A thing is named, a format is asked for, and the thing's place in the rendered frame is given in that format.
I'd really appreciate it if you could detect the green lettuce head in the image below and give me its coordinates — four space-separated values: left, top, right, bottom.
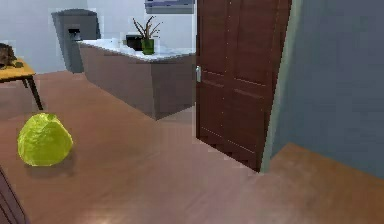
17 112 74 168

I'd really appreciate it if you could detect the brown counter with marble top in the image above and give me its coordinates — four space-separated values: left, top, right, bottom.
77 38 197 121

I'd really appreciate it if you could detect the dark brown room door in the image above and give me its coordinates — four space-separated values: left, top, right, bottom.
195 0 293 173

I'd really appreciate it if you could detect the house plant in green pot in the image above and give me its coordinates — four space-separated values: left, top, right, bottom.
132 15 163 56

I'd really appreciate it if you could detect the yellow wooden table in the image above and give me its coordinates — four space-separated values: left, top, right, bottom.
0 58 45 111

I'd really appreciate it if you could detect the dark brown lumpy object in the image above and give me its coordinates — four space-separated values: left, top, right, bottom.
0 42 18 69

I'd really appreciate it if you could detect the grey fridge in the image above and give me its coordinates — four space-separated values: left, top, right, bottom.
50 8 102 74

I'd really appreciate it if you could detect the black box appliance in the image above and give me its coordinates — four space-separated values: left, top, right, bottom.
125 33 145 52

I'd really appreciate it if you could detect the grey framed window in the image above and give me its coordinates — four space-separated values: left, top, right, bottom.
144 0 195 15

